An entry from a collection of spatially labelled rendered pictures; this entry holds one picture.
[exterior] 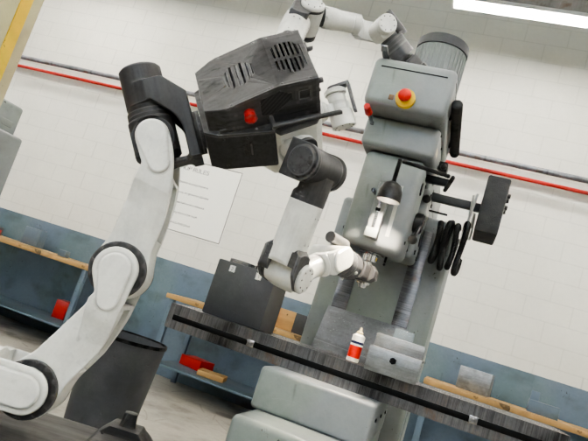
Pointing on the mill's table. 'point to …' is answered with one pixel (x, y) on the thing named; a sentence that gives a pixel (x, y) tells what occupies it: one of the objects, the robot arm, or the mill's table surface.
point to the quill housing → (355, 225)
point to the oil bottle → (356, 346)
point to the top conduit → (455, 128)
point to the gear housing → (403, 141)
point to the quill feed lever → (416, 227)
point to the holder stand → (243, 296)
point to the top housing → (380, 107)
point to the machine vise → (377, 357)
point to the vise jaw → (400, 346)
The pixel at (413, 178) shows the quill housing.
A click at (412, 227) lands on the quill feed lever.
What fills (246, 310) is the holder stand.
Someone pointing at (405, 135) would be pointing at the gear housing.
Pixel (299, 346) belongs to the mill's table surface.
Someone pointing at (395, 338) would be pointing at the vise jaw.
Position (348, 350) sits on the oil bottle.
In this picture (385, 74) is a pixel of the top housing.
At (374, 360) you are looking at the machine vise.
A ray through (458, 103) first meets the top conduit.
